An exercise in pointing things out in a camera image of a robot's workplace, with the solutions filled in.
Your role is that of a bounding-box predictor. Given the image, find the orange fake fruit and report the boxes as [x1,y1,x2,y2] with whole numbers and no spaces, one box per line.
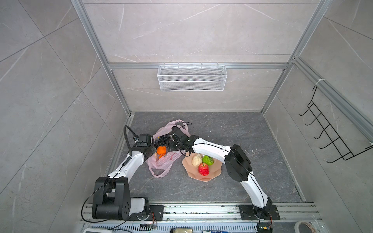
[156,146,167,159]

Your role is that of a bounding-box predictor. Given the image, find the beige fake fruit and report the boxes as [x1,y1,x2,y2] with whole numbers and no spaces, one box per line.
[191,153,203,168]

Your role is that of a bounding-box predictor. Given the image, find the pink plastic bag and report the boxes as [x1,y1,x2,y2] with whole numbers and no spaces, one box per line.
[146,119,191,178]

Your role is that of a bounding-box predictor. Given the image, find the green fake vegetable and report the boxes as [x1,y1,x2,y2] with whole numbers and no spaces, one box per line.
[203,155,214,166]

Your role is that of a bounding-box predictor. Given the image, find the red fake strawberry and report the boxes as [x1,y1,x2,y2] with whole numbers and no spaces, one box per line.
[198,162,209,176]

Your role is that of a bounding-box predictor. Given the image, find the pink scalloped bowl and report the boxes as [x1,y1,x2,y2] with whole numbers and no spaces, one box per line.
[182,153,222,182]

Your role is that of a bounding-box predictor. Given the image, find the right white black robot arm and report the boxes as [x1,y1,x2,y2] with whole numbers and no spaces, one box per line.
[168,126,273,219]

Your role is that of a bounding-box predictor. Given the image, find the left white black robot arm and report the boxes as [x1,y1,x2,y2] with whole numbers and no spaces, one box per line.
[91,135,153,220]

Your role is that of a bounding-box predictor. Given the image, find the dark fake grapes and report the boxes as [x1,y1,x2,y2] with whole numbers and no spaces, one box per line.
[154,135,171,149]

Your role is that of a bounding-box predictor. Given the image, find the white wire mesh basket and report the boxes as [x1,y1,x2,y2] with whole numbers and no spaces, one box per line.
[157,65,228,92]

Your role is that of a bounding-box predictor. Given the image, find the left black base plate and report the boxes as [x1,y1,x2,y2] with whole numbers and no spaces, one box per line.
[128,205,165,221]

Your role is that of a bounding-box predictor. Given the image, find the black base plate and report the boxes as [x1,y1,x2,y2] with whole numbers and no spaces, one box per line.
[238,204,281,220]
[128,205,165,221]

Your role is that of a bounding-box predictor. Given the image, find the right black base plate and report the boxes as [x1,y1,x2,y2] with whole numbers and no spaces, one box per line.
[238,204,281,220]

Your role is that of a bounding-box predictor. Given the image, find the black wire hook rack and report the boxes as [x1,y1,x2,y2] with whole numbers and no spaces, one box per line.
[298,85,373,164]

